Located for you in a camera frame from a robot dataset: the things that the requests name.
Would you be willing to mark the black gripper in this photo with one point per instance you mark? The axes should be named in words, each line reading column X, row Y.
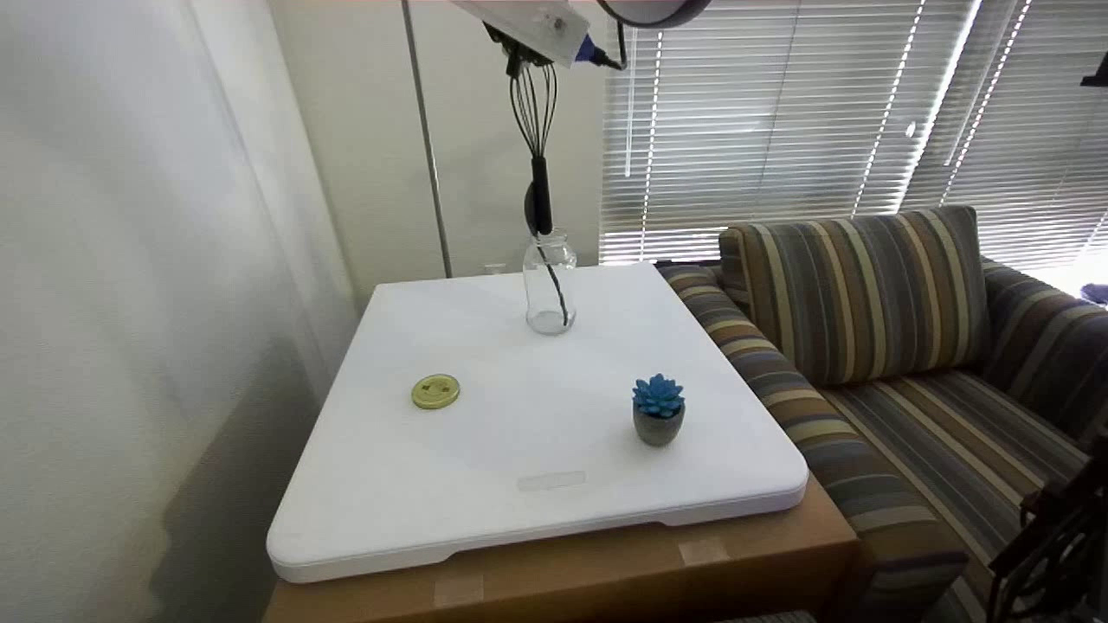
column 513, row 49

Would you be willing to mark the metal whisk black handle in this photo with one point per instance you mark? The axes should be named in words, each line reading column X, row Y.
column 536, row 105

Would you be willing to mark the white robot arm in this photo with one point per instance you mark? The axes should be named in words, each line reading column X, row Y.
column 639, row 16

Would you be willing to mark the clear glass jar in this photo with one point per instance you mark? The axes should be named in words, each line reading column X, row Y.
column 542, row 302

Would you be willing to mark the black spoon in jar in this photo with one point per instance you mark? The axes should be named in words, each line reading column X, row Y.
column 549, row 248

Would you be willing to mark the white window blinds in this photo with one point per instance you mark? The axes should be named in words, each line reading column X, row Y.
column 842, row 109

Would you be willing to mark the yellow-green round lid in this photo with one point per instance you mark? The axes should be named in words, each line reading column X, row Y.
column 436, row 393

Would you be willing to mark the blue succulent in grey pot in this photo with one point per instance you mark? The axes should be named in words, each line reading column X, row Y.
column 660, row 410

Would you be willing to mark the white table board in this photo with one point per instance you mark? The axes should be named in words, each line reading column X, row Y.
column 542, row 436

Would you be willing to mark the striped sofa cushion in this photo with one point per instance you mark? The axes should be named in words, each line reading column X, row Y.
column 864, row 298

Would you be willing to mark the brown wooden table base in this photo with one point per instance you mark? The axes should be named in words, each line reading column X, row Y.
column 630, row 574

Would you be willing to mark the striped sofa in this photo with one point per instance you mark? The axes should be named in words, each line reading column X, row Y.
column 933, row 469

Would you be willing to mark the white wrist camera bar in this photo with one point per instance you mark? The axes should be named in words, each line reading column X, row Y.
column 549, row 30

